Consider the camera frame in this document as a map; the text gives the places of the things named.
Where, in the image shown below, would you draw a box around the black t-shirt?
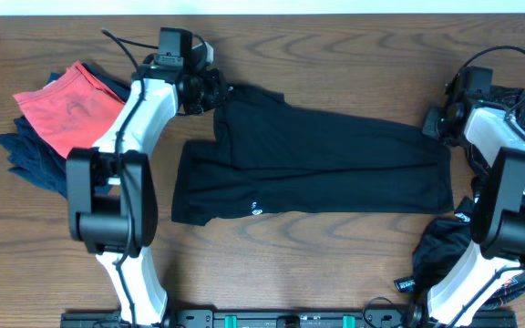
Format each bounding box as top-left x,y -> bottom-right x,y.
171,85 -> 454,226

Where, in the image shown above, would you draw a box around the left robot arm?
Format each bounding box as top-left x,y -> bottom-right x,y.
67,65 -> 228,327

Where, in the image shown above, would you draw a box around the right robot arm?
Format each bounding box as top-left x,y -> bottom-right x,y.
407,102 -> 525,327

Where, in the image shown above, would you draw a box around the black orange patterned garment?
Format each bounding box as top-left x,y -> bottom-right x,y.
464,102 -> 525,179

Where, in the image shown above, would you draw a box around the black sports shorts with logo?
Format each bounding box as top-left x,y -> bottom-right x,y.
394,197 -> 525,310

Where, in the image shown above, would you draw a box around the folded red shirt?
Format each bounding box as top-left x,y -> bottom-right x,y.
14,61 -> 125,158

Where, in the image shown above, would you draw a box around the folded navy blue garment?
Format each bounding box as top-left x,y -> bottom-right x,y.
0,63 -> 130,199

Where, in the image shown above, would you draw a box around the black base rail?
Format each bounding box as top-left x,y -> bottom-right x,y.
60,309 -> 519,328

